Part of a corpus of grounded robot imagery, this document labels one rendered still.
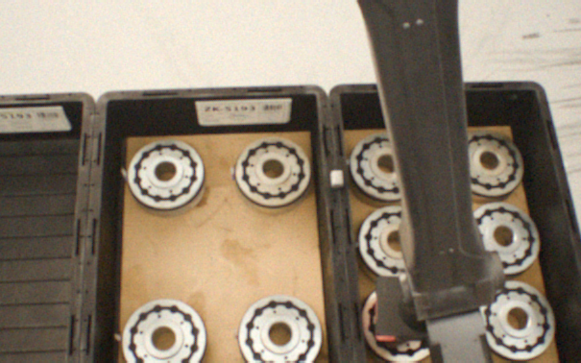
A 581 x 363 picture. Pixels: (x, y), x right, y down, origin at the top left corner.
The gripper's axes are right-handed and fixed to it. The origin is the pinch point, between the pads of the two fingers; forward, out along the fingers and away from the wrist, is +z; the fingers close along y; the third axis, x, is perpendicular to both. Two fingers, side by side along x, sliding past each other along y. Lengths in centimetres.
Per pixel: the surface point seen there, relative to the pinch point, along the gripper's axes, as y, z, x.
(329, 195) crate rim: -9.9, -4.0, 14.0
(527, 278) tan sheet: 18.4, 4.8, 6.9
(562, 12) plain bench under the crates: 37, 21, 63
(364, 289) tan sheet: -3.9, 5.3, 4.6
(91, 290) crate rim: -36.8, -3.9, 0.8
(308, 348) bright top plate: -11.3, 2.1, -3.6
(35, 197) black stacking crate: -49, 8, 15
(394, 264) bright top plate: -0.7, 2.2, 7.4
